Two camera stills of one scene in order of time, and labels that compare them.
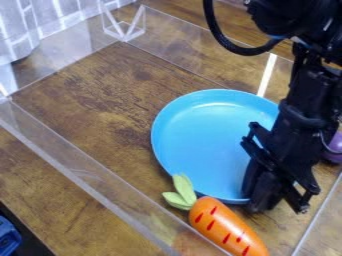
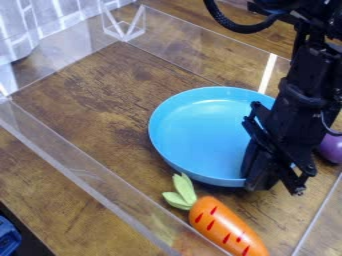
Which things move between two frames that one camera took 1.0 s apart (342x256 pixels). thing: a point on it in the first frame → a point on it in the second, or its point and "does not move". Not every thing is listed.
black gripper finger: [270, 189] → [263, 171]
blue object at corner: [10, 240] does not move
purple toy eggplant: [335, 146] does not move
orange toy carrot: [216, 221] does not move
